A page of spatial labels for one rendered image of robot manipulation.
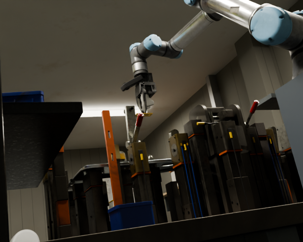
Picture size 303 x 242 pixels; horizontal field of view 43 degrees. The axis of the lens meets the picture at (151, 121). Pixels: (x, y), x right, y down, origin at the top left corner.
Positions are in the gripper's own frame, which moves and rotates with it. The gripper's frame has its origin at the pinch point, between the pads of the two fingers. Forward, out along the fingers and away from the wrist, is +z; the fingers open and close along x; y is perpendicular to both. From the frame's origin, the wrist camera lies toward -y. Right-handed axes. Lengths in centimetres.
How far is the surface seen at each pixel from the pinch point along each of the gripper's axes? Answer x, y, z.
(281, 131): -21, 61, 18
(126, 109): -21.3, -17.0, 7.6
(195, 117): -24.0, 12.3, 12.2
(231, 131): -37.9, 18.1, 23.6
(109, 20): 150, 51, -156
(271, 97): -45, 36, 12
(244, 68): 166, 217, -121
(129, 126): -20.3, -16.4, 14.6
